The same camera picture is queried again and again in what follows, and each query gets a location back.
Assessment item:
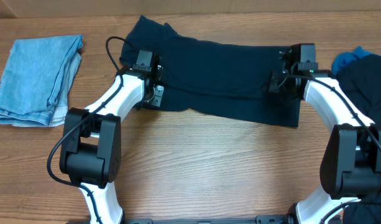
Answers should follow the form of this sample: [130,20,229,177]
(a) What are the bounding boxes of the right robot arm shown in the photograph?
[268,44,381,223]

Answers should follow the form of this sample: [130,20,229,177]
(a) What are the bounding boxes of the dark navy t-shirt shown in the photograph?
[119,16,300,128]

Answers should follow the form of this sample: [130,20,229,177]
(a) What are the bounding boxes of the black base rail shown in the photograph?
[122,215,297,224]

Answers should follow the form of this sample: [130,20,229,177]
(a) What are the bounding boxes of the folded light blue jeans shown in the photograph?
[0,35,83,127]

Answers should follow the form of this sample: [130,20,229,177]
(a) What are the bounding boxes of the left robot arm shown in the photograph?
[60,50,163,223]

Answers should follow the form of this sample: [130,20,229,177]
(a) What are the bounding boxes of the blue garment under pile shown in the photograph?
[331,46,372,83]

